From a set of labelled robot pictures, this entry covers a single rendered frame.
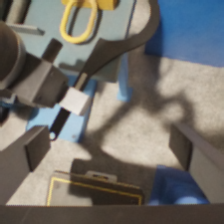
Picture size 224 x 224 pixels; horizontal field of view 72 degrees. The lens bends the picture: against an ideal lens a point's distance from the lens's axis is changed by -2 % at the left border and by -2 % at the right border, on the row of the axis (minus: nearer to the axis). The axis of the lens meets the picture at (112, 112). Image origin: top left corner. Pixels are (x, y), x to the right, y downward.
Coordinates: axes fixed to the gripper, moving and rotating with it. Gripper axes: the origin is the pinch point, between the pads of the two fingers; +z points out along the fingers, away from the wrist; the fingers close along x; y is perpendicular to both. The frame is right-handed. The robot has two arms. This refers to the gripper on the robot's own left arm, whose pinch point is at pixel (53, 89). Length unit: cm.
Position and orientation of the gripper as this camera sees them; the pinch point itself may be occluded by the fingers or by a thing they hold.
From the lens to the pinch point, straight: 32.8
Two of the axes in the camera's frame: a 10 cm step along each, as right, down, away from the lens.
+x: -8.8, -4.6, 1.6
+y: 4.7, -8.8, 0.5
